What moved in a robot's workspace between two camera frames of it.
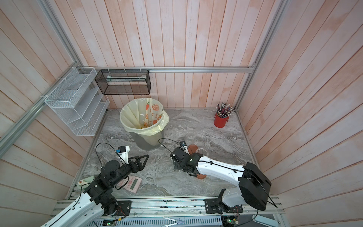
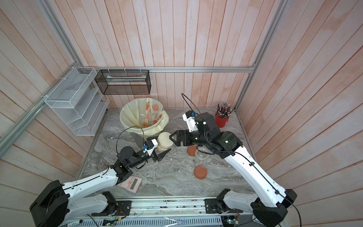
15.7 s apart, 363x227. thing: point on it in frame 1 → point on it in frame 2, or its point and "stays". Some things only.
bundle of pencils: (224, 110) stays
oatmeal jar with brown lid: (203, 151) stays
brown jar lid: (192, 148) stays
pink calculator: (131, 183) stays
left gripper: (140, 167) → (159, 157)
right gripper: (176, 166) → (186, 134)
